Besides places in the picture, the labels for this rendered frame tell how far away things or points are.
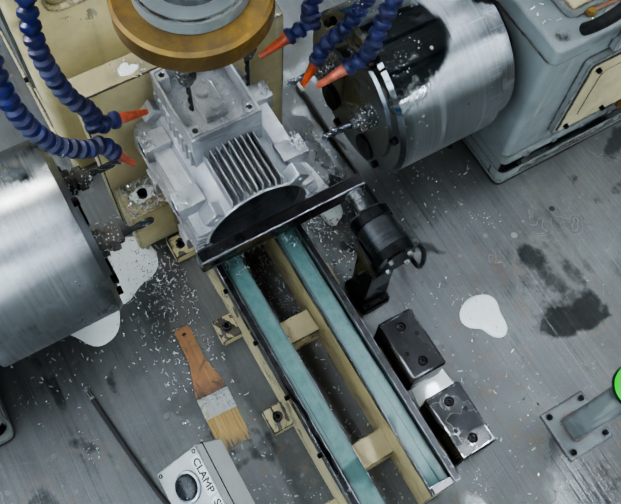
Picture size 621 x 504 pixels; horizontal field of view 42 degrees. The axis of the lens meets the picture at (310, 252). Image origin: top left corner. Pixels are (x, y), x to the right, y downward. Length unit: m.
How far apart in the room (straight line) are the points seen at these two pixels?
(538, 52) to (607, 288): 0.43
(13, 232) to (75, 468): 0.42
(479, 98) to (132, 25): 0.50
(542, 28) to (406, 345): 0.48
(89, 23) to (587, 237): 0.85
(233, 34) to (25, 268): 0.36
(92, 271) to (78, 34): 0.35
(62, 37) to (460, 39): 0.53
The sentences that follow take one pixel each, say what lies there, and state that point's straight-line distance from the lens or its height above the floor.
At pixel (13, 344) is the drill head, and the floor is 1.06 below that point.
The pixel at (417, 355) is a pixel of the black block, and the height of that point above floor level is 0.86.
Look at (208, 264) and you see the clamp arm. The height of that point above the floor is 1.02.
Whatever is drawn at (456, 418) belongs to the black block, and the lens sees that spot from 1.22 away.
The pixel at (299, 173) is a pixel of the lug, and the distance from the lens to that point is 1.07.
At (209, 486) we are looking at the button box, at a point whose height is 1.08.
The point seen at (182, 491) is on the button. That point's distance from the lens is 0.97.
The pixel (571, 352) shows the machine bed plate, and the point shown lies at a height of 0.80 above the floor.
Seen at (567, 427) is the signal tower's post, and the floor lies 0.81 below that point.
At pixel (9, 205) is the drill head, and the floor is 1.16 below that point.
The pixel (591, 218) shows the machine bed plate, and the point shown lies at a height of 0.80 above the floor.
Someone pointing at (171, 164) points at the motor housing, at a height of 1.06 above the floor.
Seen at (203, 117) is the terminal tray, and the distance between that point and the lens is 1.09.
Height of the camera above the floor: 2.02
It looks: 66 degrees down
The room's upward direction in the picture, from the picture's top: 6 degrees clockwise
